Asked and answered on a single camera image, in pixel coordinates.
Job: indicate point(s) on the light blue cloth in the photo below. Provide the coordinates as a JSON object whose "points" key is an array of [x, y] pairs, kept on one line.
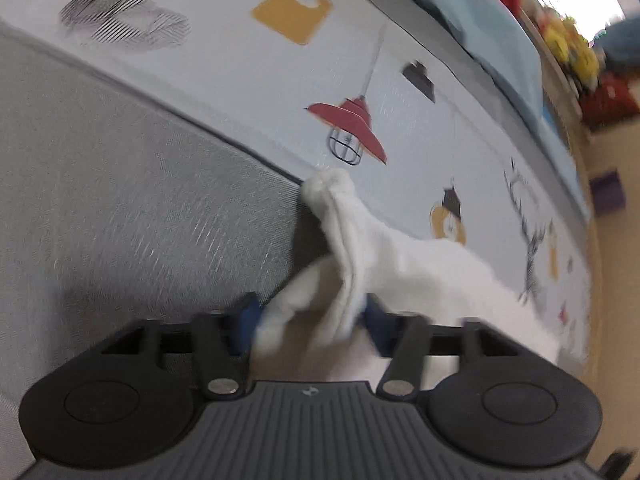
{"points": [[480, 25]]}

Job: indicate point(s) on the printed pale blanket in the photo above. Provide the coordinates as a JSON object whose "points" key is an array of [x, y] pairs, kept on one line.
{"points": [[250, 85]]}

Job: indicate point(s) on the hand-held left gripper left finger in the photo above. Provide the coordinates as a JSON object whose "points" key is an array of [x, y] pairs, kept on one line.
{"points": [[245, 322]]}

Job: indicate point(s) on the yellow plush toy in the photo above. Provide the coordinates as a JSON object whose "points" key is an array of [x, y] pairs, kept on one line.
{"points": [[570, 45]]}

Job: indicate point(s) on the grey bed mattress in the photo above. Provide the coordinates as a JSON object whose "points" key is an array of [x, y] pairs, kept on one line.
{"points": [[125, 185]]}

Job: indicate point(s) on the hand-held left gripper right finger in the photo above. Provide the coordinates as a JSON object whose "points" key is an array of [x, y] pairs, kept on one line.
{"points": [[377, 322]]}

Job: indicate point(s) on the purple box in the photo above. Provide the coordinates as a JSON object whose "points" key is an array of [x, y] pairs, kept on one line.
{"points": [[607, 192]]}

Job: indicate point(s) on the white long-sleeve shirt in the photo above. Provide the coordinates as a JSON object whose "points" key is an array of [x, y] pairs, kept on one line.
{"points": [[400, 265]]}

